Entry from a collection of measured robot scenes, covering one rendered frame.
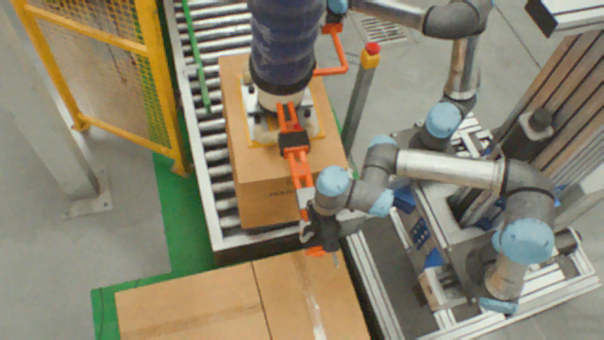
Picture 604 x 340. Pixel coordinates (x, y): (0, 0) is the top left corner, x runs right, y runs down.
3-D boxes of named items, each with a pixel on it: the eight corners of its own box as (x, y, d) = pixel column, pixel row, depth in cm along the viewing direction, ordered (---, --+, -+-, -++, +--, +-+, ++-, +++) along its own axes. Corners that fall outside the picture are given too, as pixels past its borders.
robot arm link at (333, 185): (348, 195, 120) (314, 184, 121) (341, 214, 130) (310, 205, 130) (356, 168, 124) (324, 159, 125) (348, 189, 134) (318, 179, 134)
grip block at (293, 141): (276, 139, 173) (277, 129, 168) (304, 135, 174) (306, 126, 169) (281, 160, 169) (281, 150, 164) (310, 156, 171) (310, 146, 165)
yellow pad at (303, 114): (281, 73, 201) (282, 64, 197) (306, 70, 203) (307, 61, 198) (298, 143, 185) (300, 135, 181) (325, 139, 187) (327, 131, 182)
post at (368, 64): (332, 161, 307) (361, 48, 220) (343, 159, 308) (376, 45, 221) (335, 170, 304) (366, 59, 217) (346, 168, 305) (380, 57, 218)
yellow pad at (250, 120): (235, 77, 198) (234, 70, 194) (260, 75, 199) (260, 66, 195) (247, 149, 182) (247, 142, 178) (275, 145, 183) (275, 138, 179)
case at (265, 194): (223, 114, 237) (217, 57, 203) (304, 104, 244) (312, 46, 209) (242, 229, 209) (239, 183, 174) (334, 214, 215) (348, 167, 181)
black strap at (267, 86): (244, 48, 176) (243, 41, 173) (308, 42, 180) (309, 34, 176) (254, 97, 166) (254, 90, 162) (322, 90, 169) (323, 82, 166)
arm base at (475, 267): (493, 241, 174) (505, 229, 166) (512, 279, 168) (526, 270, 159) (457, 252, 171) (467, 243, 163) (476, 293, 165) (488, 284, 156)
